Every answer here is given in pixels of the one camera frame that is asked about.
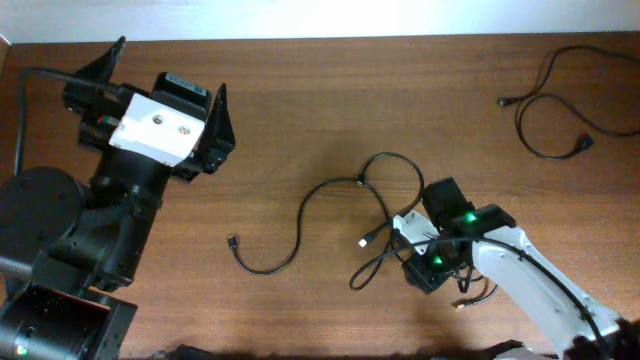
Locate black cable dark plugs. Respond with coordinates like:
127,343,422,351
496,44,639,162

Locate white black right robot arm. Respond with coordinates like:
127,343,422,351
392,178,639,359

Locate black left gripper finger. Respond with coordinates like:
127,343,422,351
198,83,236,174
74,36,126,85

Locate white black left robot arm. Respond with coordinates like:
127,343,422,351
1,41,236,359

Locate black cable gold plug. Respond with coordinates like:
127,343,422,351
227,177,391,276

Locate black cable white usb plug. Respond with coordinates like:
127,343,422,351
357,152,426,249

